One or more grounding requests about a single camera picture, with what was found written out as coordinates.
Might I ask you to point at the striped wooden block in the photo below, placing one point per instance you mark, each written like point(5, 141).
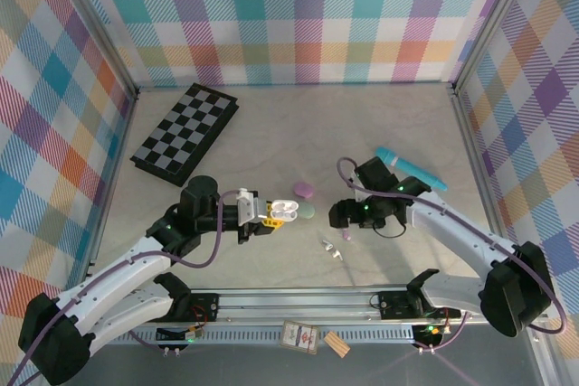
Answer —
point(337, 344)

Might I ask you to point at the black right control board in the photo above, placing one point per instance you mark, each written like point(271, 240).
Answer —
point(429, 334)

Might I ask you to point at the black control board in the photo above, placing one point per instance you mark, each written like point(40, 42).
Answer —
point(429, 334)
point(174, 335)

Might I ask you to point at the green earbud charging case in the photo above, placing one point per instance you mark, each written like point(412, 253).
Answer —
point(308, 210)

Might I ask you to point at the aluminium right side rail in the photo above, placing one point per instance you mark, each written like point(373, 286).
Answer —
point(481, 178)

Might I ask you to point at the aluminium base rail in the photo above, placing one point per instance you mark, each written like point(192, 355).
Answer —
point(294, 302)

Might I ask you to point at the aluminium left side rail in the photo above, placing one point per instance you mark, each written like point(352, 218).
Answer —
point(111, 178)

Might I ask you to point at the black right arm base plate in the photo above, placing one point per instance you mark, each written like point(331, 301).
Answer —
point(393, 304)

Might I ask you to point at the aluminium frame post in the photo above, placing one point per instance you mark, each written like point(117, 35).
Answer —
point(490, 20)
point(96, 20)

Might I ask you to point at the playing card box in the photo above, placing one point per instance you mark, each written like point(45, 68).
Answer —
point(298, 336)

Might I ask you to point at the aluminium left frame post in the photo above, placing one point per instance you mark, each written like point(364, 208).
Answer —
point(96, 20)

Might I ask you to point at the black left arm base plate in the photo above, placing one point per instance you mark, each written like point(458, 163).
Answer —
point(203, 302)

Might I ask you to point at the black left control board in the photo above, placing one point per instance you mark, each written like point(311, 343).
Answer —
point(174, 335)

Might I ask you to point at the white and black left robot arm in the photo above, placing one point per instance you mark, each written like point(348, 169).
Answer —
point(135, 264)

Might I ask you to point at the aluminium right frame post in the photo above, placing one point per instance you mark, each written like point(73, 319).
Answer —
point(490, 20)

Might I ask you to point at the teal cylindrical tube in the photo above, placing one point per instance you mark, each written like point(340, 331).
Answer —
point(407, 164)

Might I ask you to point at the white earbud charging case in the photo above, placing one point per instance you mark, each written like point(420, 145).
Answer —
point(285, 210)

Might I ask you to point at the black and grey chessboard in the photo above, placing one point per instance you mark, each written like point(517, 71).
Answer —
point(185, 133)

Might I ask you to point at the purple earbud charging case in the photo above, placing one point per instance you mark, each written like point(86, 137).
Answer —
point(302, 189)

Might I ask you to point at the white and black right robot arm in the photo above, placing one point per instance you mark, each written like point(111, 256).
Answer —
point(452, 223)

